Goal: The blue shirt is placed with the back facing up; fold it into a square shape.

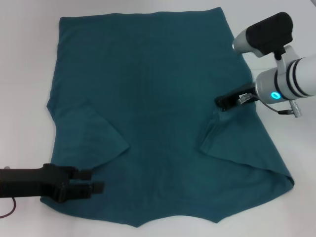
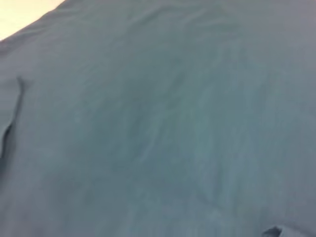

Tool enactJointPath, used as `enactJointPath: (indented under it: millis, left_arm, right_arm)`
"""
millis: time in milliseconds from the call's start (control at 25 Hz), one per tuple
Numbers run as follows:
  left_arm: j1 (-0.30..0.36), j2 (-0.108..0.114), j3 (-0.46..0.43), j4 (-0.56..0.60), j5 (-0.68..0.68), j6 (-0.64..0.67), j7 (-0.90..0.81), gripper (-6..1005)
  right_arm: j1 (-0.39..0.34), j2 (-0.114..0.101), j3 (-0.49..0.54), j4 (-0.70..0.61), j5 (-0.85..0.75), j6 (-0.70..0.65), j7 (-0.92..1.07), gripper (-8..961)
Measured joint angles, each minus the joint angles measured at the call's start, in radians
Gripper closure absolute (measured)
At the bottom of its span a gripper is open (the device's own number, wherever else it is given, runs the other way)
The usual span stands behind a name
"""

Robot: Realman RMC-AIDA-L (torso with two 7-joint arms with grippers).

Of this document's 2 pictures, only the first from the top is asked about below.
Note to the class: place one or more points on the teal blue shirt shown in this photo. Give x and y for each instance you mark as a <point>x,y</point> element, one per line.
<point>148,98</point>

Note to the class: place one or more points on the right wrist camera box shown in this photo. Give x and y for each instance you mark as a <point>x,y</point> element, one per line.
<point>269,32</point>

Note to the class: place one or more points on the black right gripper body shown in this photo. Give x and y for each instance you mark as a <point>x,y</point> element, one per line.
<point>233,98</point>

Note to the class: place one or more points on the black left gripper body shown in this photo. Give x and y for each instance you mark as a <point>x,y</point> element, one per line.
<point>29,182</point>

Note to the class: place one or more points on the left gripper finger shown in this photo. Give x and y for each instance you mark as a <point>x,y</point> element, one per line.
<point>81,190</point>
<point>82,175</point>

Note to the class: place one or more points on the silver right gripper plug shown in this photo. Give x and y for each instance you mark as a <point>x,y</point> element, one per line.
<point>244,98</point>

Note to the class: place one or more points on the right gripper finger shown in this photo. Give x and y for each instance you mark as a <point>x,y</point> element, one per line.
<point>221,103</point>

